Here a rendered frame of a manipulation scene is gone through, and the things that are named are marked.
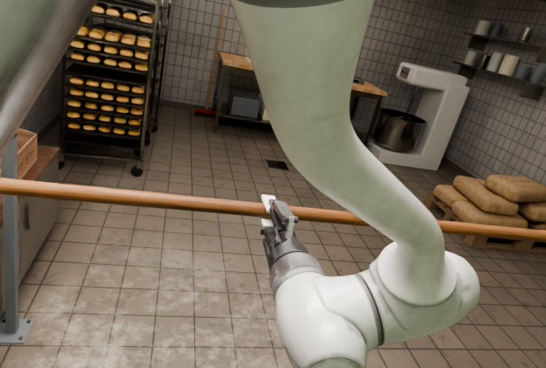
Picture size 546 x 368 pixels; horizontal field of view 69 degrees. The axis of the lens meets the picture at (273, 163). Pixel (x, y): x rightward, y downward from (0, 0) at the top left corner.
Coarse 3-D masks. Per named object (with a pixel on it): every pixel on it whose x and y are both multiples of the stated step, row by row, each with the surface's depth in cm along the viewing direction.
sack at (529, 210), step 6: (522, 204) 384; (528, 204) 380; (534, 204) 379; (540, 204) 382; (522, 210) 383; (528, 210) 377; (534, 210) 372; (540, 210) 371; (528, 216) 377; (534, 216) 373; (540, 216) 372
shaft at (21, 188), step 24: (0, 192) 71; (24, 192) 72; (48, 192) 73; (72, 192) 74; (96, 192) 75; (120, 192) 77; (144, 192) 79; (264, 216) 85; (312, 216) 87; (336, 216) 89
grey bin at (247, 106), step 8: (232, 96) 513; (240, 96) 516; (248, 96) 525; (256, 96) 536; (232, 104) 510; (240, 104) 512; (248, 104) 514; (256, 104) 516; (232, 112) 514; (240, 112) 516; (248, 112) 518; (256, 112) 520
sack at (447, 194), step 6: (438, 186) 416; (444, 186) 414; (450, 186) 419; (438, 192) 413; (444, 192) 406; (450, 192) 403; (456, 192) 405; (438, 198) 414; (444, 198) 404; (450, 198) 397; (456, 198) 393; (462, 198) 394; (450, 204) 396
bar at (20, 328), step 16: (16, 144) 151; (16, 160) 154; (16, 176) 156; (16, 208) 160; (16, 224) 163; (16, 240) 165; (16, 256) 168; (16, 272) 171; (16, 288) 173; (16, 304) 176; (0, 320) 185; (16, 320) 179; (32, 320) 189; (0, 336) 177; (16, 336) 179
